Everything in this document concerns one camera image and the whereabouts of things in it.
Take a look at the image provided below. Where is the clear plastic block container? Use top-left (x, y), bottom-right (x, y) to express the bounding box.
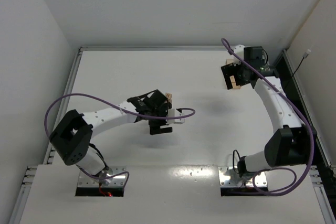
top-left (225, 59), bottom-right (241, 90)

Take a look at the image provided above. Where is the wood block with bars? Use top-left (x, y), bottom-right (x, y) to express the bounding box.
top-left (165, 93), bottom-right (172, 100)

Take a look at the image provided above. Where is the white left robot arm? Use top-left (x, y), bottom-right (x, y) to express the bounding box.
top-left (49, 90), bottom-right (181, 178)

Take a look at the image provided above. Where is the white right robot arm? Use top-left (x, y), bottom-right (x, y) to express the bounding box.
top-left (221, 45), bottom-right (317, 176)

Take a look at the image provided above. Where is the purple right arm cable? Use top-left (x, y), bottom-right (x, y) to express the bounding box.
top-left (220, 37), bottom-right (315, 196)

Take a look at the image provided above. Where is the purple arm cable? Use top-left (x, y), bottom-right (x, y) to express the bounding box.
top-left (44, 93), bottom-right (196, 183)
top-left (220, 37), bottom-right (315, 196)

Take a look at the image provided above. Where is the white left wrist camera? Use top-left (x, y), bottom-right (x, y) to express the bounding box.
top-left (166, 109), bottom-right (185, 125)

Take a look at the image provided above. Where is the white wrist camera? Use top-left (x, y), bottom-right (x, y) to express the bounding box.
top-left (233, 45), bottom-right (245, 64)
top-left (166, 109), bottom-right (185, 125)

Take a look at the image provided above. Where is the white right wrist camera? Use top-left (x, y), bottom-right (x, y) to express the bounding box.
top-left (233, 45), bottom-right (245, 64)

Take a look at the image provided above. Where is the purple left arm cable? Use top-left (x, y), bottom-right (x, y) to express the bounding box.
top-left (44, 93), bottom-right (196, 183)

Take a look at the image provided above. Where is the black wall cable with plug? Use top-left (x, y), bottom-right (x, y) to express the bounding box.
top-left (291, 49), bottom-right (311, 75)

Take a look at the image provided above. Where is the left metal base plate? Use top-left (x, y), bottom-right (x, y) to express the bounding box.
top-left (77, 167), bottom-right (128, 188)

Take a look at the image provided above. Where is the metal base plate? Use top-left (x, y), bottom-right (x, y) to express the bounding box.
top-left (218, 166), bottom-right (268, 189)
top-left (77, 167), bottom-right (128, 188)

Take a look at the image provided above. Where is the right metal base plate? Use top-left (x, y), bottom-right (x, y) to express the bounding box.
top-left (218, 166), bottom-right (268, 189)

